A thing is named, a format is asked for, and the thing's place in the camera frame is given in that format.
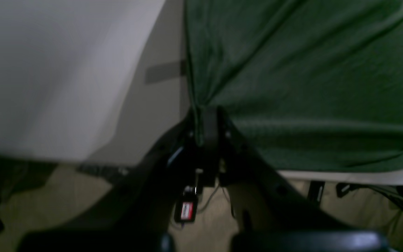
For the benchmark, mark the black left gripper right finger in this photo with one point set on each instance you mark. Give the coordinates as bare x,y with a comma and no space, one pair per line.
271,214

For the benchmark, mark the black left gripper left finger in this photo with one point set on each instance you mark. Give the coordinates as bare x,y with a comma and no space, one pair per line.
134,215

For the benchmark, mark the dark green t-shirt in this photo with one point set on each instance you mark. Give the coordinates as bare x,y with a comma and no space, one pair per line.
312,84

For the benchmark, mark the black power adapter red label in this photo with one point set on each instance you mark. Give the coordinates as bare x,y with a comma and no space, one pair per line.
186,206

